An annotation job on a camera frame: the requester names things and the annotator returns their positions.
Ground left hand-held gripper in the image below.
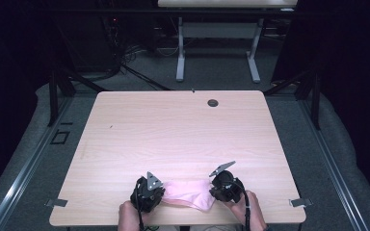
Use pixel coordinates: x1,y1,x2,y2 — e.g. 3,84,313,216
129,171,167,214

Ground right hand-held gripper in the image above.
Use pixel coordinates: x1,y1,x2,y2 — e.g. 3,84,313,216
208,161,247,204

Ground pink cloth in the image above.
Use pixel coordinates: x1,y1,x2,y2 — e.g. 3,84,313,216
161,178,217,213

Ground person's left hand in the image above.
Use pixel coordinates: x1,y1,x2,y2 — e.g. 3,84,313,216
118,200,152,227

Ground person's right hand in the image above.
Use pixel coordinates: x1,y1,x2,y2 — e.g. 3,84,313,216
225,191,265,226

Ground white desk with metal legs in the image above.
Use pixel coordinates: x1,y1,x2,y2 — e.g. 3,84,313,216
157,0,299,84

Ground dark equipment cabinet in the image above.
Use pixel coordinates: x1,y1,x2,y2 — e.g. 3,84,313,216
56,13,123,74

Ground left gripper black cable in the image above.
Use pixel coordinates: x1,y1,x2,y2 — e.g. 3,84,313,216
134,182,146,231

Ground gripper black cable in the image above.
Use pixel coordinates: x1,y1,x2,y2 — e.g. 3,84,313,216
227,181,252,231
134,182,146,231

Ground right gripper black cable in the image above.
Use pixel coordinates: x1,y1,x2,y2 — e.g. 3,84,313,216
227,181,252,231

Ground aluminium floor rail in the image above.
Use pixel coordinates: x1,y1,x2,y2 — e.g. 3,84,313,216
0,95,75,231
297,95,370,231

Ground black floor cables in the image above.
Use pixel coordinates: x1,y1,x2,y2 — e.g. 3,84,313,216
120,44,172,91

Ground black metal frame stand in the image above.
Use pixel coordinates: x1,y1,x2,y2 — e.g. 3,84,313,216
263,68,322,131
47,68,110,127

